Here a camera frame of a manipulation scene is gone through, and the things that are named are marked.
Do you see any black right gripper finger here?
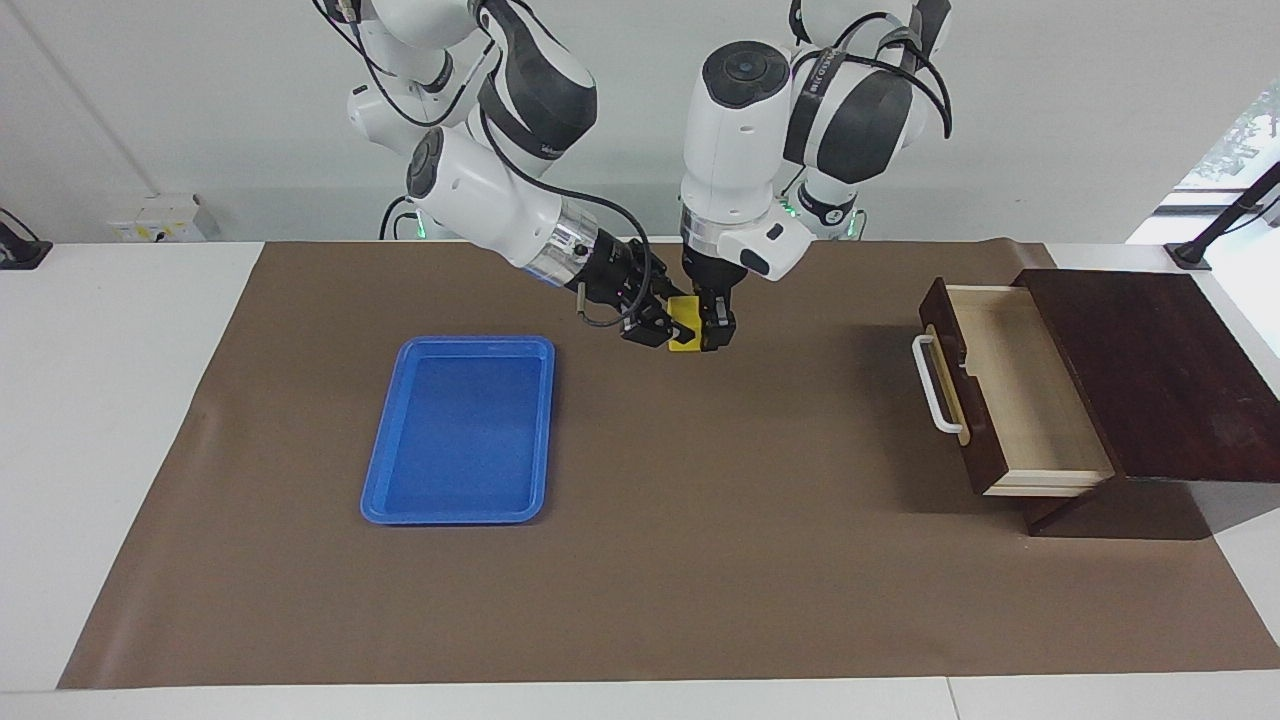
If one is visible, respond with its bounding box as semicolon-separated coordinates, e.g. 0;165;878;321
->
619;304;692;349

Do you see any yellow cube block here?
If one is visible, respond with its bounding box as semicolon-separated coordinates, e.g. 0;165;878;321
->
667;294;707;354

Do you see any wooden drawer with white handle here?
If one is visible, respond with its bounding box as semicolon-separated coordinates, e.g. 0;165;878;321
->
912;277;1117;499

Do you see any blue plastic tray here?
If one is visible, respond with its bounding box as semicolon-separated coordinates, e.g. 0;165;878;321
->
360;335;556;527

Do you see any brown paper table mat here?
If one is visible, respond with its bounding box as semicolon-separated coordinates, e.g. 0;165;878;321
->
57;238;1280;691

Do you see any dark wooden cabinet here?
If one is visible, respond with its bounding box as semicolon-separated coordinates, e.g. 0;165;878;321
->
1015;268;1280;539

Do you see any black angled stand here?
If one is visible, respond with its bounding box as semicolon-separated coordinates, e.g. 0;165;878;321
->
1165;160;1280;273

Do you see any black desk clamp base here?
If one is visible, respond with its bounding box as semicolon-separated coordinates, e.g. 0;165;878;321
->
0;208;53;271

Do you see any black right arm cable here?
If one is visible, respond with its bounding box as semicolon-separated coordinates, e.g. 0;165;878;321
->
310;0;657;329

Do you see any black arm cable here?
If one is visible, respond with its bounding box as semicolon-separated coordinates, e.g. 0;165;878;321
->
310;0;657;329
790;0;954;141

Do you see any black base cable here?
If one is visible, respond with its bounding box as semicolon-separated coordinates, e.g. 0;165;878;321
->
378;194;421;241

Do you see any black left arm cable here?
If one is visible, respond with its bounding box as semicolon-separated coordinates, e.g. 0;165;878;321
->
790;0;954;141

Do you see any white wall outlet box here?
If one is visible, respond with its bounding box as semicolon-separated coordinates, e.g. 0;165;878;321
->
108;195;223;244

